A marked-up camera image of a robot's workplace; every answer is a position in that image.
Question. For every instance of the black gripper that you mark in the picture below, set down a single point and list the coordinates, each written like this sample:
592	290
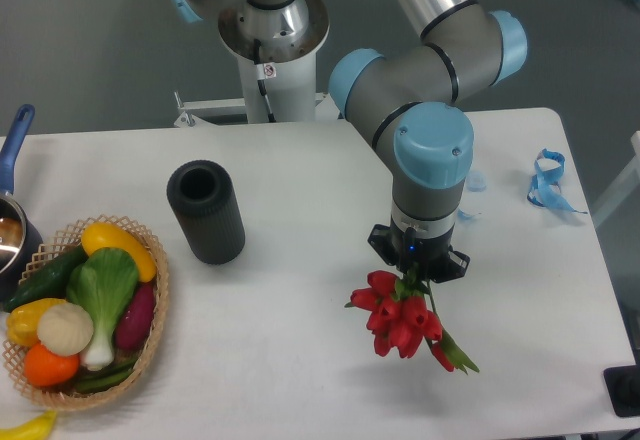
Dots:
431	259

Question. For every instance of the red tulip bouquet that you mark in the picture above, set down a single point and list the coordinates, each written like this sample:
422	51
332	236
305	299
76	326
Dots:
403	316

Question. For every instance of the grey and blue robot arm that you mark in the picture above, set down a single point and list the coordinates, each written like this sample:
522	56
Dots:
404	108

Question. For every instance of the clear plastic piece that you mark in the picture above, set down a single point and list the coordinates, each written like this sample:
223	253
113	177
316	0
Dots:
475	183

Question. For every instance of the black ribbed cylindrical vase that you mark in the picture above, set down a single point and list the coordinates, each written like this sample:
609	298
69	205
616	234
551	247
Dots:
202	197

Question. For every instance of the black device at table edge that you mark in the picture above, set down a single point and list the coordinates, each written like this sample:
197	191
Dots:
623	389

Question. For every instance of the purple sweet potato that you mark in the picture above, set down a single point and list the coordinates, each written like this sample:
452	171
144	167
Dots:
134	326

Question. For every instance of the green bok choy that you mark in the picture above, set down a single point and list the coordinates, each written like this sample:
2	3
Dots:
103	286

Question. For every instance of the woven wicker basket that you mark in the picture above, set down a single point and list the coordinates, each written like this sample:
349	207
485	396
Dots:
64	397

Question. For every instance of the green beans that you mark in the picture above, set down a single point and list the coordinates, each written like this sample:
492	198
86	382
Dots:
105	379

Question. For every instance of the white garlic bulb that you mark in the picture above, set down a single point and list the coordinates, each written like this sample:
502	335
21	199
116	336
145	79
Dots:
65	329

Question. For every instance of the green cucumber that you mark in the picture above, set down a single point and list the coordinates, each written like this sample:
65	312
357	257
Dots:
49	281

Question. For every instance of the orange fruit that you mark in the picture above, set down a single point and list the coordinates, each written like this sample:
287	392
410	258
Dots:
43	368

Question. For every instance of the yellow bell pepper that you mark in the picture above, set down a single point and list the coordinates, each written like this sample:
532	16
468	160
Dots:
23	321

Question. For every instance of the yellow banana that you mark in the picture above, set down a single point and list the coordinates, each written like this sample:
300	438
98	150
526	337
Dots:
38	428

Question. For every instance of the white metal base frame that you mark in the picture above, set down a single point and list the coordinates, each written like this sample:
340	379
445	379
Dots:
233	111

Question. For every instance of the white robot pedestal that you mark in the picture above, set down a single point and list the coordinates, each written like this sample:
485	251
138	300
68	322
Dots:
276	50

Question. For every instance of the blue handled saucepan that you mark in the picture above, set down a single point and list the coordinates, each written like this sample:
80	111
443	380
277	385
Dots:
19	237

